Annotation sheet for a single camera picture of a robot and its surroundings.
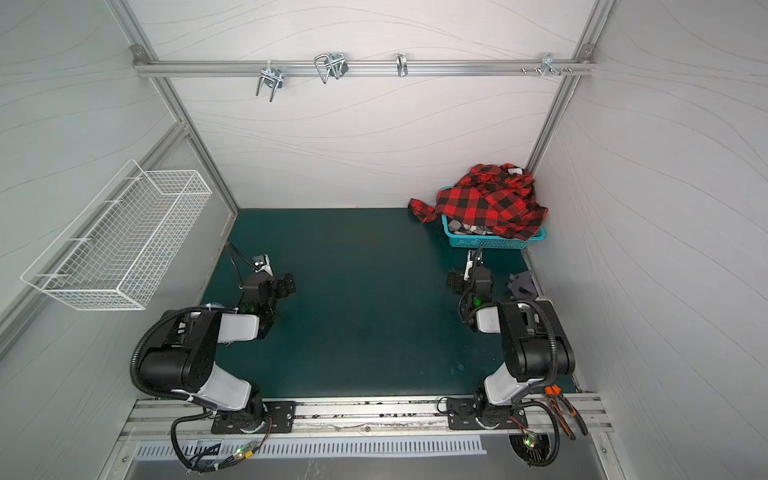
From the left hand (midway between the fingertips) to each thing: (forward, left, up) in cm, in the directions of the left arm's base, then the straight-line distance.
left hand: (278, 269), depth 95 cm
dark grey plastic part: (-1, -80, -5) cm, 80 cm away
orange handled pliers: (-35, -80, -5) cm, 87 cm away
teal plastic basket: (+14, -71, 0) cm, 73 cm away
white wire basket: (-12, +27, +25) cm, 39 cm away
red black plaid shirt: (+26, -72, +8) cm, 77 cm away
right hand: (+4, -64, 0) cm, 64 cm away
